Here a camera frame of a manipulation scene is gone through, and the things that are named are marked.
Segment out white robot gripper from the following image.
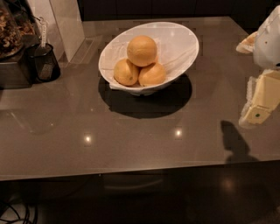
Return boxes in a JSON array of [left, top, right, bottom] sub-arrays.
[[236, 5, 280, 129]]

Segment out black mesh cup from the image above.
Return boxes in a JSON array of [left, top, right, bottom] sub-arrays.
[[25, 44, 60, 83]]

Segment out white tag utensil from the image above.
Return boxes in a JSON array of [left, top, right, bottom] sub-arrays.
[[39, 17, 47, 47]]

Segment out white panel stand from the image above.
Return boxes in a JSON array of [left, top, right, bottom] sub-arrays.
[[27, 0, 85, 62]]

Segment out glass jar of nuts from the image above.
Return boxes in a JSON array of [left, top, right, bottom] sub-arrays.
[[0, 0, 35, 60]]

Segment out orange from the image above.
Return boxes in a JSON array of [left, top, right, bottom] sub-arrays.
[[127, 35, 158, 67], [114, 59, 139, 86], [138, 62, 166, 87]]

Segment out dark metal box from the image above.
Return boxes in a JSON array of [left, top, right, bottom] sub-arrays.
[[0, 50, 33, 89]]

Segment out white tilted bowl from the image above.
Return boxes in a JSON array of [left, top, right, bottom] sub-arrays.
[[98, 22, 200, 95]]

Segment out black floor cables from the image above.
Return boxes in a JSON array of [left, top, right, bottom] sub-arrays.
[[0, 200, 39, 224]]

